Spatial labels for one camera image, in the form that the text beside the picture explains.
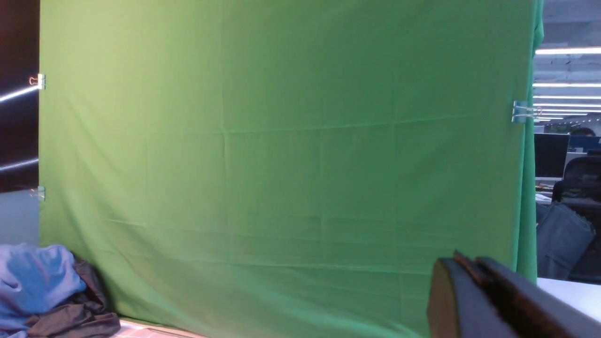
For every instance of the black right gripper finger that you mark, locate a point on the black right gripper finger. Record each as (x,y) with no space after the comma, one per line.
(481,298)

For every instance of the gray jacket on chair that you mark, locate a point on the gray jacket on chair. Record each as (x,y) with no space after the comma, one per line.
(562,238)

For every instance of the black office chair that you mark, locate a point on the black office chair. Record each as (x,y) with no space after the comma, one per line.
(580,190)

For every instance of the black computer monitor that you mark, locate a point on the black computer monitor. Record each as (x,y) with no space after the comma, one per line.
(550,154)

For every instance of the upper right binder clip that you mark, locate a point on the upper right binder clip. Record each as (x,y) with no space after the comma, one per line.
(522,112)

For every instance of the binder clip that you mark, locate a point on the binder clip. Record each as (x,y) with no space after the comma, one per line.
(522,112)
(38,81)
(39,192)

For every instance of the green backdrop cloth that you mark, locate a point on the green backdrop cloth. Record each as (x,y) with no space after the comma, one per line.
(286,168)

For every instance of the dark teal crumpled garment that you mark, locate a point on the dark teal crumpled garment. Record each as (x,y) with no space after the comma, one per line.
(86,314)

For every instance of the blue crumpled garment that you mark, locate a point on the blue crumpled garment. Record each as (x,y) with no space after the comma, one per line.
(33,281)

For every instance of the lower left binder clip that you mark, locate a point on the lower left binder clip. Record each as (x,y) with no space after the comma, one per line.
(39,192)

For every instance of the upper left binder clip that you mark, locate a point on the upper left binder clip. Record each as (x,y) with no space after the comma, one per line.
(38,81)

